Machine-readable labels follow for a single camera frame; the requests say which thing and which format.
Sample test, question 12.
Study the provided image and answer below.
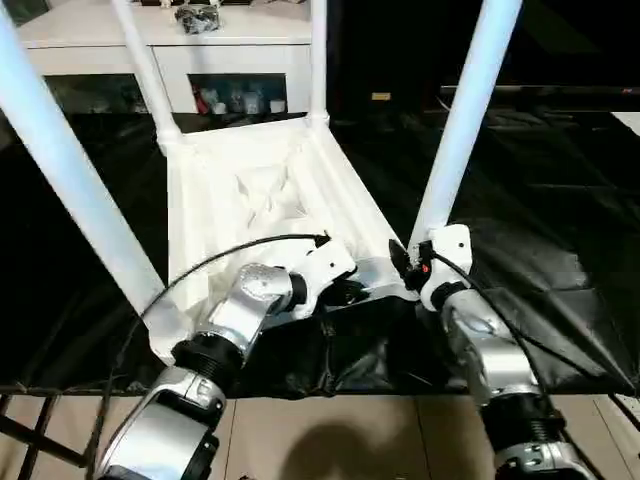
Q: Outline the white plastic table top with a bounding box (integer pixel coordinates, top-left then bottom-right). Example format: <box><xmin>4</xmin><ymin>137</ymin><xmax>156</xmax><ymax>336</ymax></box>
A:
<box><xmin>148</xmin><ymin>112</ymin><xmax>422</xmax><ymax>367</ymax></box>

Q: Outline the white flat board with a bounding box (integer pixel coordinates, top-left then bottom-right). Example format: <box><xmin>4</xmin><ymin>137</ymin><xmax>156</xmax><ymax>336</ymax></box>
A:
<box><xmin>611</xmin><ymin>111</ymin><xmax>640</xmax><ymax>137</ymax></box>

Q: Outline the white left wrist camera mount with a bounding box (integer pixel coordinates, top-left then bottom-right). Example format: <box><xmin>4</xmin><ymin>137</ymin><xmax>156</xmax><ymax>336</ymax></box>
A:
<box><xmin>293</xmin><ymin>236</ymin><xmax>355</xmax><ymax>322</ymax></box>

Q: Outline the dark crumpled bag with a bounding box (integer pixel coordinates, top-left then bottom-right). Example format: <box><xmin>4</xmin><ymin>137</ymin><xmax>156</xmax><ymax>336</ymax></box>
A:
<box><xmin>174</xmin><ymin>3</ymin><xmax>225</xmax><ymax>37</ymax></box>

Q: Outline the black metal stand leg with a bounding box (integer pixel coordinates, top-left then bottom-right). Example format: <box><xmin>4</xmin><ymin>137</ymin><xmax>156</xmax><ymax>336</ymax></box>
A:
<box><xmin>0</xmin><ymin>393</ymin><xmax>90</xmax><ymax>472</ymax></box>

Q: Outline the white cabinet with glass doors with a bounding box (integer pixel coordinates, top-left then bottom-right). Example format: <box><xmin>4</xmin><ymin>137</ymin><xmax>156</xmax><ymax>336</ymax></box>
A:
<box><xmin>14</xmin><ymin>0</ymin><xmax>315</xmax><ymax>117</ymax></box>

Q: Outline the black cloth mat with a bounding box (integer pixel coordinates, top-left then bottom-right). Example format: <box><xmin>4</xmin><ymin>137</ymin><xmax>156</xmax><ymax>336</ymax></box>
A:
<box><xmin>0</xmin><ymin>107</ymin><xmax>640</xmax><ymax>401</ymax></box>

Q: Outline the dark metal rail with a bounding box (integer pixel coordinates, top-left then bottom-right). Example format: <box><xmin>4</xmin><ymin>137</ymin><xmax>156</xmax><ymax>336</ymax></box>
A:
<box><xmin>439</xmin><ymin>84</ymin><xmax>640</xmax><ymax>102</ymax></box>

